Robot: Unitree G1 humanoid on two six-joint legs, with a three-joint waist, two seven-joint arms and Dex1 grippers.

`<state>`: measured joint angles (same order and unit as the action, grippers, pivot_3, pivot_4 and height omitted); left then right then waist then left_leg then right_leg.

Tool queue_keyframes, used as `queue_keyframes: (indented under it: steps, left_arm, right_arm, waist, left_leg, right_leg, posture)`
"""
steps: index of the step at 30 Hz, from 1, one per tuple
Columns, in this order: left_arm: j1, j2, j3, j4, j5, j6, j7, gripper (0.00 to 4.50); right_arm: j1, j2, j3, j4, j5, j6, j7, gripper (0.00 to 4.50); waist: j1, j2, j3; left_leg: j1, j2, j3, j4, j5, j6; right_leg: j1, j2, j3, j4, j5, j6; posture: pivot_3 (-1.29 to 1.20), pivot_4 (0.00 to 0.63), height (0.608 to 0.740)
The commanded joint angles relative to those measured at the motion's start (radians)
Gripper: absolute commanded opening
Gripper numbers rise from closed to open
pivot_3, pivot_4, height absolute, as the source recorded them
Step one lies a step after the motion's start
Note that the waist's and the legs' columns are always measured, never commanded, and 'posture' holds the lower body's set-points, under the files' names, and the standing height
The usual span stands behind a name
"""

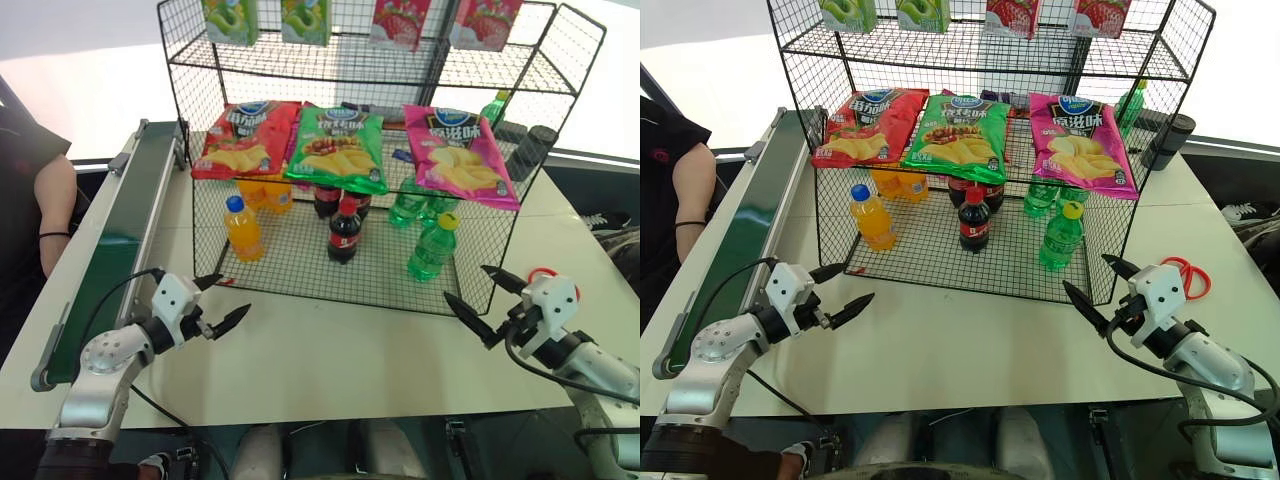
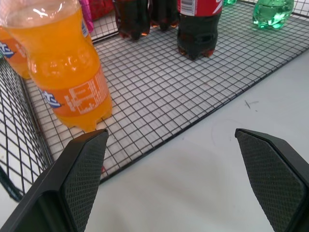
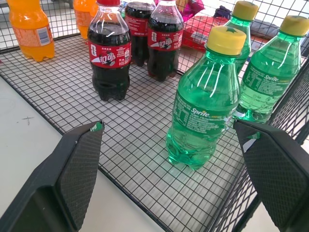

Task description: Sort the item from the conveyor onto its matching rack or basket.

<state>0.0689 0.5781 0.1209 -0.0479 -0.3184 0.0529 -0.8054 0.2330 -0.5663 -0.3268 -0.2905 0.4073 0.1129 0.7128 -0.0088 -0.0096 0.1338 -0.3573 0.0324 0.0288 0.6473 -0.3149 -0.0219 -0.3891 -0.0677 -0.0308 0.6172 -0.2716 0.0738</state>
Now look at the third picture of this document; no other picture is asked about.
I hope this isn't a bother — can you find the orange soda bottle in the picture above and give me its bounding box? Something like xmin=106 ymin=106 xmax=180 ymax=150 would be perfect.
xmin=6 ymin=0 xmax=56 ymax=62
xmin=72 ymin=0 xmax=99 ymax=40

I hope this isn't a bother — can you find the dark cola bottle red label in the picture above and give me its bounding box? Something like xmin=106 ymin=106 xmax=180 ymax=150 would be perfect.
xmin=124 ymin=0 xmax=156 ymax=68
xmin=147 ymin=0 xmax=184 ymax=82
xmin=87 ymin=0 xmax=132 ymax=102

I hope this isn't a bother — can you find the red snack bag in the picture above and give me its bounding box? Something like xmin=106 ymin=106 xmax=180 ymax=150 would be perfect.
xmin=181 ymin=14 xmax=230 ymax=50

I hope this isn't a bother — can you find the dark purple snack bag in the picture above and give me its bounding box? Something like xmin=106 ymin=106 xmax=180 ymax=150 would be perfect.
xmin=213 ymin=5 xmax=233 ymax=19

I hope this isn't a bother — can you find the green Sprite bottle yellow cap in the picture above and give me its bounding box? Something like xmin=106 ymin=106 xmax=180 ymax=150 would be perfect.
xmin=222 ymin=0 xmax=259 ymax=76
xmin=165 ymin=26 xmax=247 ymax=171
xmin=233 ymin=15 xmax=309 ymax=124

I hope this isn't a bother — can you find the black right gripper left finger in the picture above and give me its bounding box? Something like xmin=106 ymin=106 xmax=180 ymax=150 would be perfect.
xmin=0 ymin=120 xmax=105 ymax=232

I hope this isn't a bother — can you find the pink and yellow snack bag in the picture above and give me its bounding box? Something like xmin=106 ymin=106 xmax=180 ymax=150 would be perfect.
xmin=171 ymin=0 xmax=205 ymax=23

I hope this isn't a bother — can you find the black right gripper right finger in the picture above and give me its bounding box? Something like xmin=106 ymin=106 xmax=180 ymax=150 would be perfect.
xmin=233 ymin=119 xmax=309 ymax=231

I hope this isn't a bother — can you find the black wire mesh basket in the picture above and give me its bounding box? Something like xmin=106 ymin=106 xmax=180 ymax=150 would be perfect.
xmin=0 ymin=0 xmax=309 ymax=232

